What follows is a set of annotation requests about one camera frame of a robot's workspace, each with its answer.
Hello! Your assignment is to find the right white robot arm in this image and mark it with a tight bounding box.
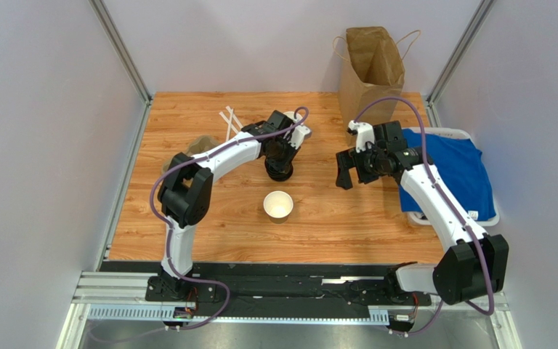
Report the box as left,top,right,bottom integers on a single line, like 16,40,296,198
336,147,509,305

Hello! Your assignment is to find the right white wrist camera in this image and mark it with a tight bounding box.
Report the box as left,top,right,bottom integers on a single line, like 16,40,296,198
347,121,376,153

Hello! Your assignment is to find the brown paper bag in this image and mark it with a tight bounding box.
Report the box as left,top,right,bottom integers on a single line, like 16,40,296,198
336,26,406,129

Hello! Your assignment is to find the blue cloth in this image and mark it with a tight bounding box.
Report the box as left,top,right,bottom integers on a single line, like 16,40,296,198
425,127,500,227

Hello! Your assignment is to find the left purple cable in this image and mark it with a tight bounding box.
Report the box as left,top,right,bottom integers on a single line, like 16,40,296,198
149,106,310,332

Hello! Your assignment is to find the purple cable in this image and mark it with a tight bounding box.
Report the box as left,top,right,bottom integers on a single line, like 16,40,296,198
352,95,496,337
149,106,310,332

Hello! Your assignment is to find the kraft paper cup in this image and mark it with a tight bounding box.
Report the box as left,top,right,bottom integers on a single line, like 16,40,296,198
263,190,294,224
284,111,307,139

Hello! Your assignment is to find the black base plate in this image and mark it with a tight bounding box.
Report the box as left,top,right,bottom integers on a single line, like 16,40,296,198
100,261,432,319

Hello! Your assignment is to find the black coffee cup lid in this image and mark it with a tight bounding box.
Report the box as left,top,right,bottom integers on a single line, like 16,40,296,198
264,161,294,182

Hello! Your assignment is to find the cardboard cup carrier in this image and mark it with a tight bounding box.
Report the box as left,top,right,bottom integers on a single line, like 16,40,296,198
161,135,222,175

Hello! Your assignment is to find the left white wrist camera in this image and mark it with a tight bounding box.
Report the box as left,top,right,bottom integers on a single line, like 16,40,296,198
286,124,312,149

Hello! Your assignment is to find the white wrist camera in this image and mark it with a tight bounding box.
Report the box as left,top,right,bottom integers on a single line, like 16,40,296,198
286,124,312,149
347,121,376,153

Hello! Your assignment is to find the aluminium rail frame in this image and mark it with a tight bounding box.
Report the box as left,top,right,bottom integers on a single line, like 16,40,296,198
57,261,521,348

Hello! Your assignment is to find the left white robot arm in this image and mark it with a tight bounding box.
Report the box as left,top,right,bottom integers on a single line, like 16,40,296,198
145,114,312,302

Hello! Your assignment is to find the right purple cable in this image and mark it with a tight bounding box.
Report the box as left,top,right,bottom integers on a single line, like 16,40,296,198
352,95,496,337

